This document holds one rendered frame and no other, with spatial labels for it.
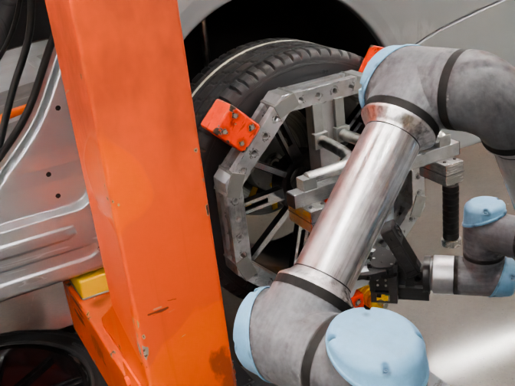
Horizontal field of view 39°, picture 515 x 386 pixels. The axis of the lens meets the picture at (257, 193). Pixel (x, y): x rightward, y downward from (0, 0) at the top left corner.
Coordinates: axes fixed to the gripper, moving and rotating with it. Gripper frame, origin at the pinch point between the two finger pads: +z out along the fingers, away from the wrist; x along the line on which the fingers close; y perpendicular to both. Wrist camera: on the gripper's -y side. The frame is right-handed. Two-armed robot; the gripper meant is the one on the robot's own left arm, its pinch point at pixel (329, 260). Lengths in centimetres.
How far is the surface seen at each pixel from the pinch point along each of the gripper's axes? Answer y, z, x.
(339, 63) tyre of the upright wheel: -30.2, 3.1, 39.2
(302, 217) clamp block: -9.6, 4.6, -0.5
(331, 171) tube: -17.4, -0.8, 4.7
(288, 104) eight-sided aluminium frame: -26.8, 10.8, 19.3
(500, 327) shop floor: 83, -35, 103
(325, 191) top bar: -13.6, 0.4, 3.2
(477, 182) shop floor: 83, -24, 233
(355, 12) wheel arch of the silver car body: -38, 2, 61
